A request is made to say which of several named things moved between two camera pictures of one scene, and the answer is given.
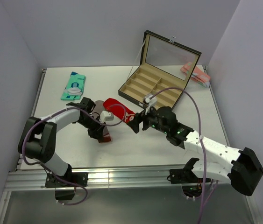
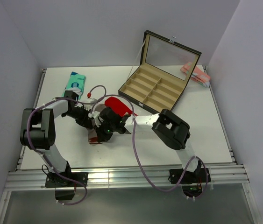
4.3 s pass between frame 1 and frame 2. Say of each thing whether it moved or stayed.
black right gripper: moved
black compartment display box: stayed
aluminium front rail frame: stayed
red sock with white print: stayed
